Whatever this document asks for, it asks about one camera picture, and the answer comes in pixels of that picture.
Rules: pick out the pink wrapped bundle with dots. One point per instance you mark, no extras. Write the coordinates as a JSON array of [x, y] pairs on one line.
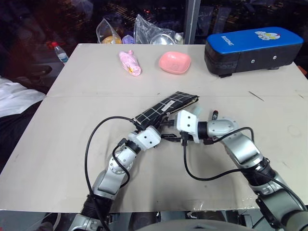
[[130, 63]]

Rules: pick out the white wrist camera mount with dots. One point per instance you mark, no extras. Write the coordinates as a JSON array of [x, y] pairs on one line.
[[145, 138], [187, 124]]

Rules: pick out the crumpled clear plastic bag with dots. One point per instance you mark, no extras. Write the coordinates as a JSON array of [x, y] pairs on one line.
[[146, 26]]

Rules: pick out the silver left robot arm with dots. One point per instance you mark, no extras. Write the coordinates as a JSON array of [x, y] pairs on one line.
[[108, 178]]

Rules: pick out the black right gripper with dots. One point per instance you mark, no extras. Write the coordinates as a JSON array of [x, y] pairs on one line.
[[185, 138]]

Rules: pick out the red marker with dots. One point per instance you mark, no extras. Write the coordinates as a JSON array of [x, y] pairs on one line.
[[215, 114]]

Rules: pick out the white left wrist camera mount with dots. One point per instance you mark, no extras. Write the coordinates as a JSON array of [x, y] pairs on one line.
[[145, 138]]

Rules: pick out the red-capped water bottle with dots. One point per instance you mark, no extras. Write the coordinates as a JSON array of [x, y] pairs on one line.
[[61, 54]]

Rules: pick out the black white-grid zip pouch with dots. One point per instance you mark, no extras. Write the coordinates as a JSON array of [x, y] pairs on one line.
[[163, 107]]

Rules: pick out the white vertical post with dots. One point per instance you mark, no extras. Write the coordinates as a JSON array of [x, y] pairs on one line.
[[191, 21]]

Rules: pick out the blue and black padded case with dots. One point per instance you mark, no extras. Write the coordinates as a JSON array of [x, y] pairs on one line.
[[250, 51]]

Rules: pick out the clear bag with yellow item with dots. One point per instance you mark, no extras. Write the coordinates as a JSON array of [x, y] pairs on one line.
[[109, 33]]

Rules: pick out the round metal bowl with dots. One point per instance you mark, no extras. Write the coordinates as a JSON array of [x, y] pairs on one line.
[[162, 39]]

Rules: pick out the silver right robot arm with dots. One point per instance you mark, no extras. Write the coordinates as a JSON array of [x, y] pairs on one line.
[[240, 146]]

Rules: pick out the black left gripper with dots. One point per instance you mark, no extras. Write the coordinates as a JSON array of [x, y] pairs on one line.
[[162, 137]]

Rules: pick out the white cloth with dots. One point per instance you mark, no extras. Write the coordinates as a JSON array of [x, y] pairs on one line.
[[16, 98]]

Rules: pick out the small white container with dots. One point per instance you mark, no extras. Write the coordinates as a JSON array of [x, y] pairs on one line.
[[179, 36]]

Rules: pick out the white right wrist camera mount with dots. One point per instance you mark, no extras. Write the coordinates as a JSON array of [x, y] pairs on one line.
[[187, 124]]

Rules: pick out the black cloth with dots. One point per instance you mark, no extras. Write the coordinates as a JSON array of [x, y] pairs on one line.
[[14, 134]]

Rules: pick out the purple plastic item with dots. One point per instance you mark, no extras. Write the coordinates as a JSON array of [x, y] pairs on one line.
[[128, 39]]

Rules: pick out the grey robot torso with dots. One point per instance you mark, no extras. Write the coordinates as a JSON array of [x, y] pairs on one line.
[[197, 225]]

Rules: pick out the pink rounded soap box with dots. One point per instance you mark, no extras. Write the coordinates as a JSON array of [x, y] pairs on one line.
[[174, 62]]

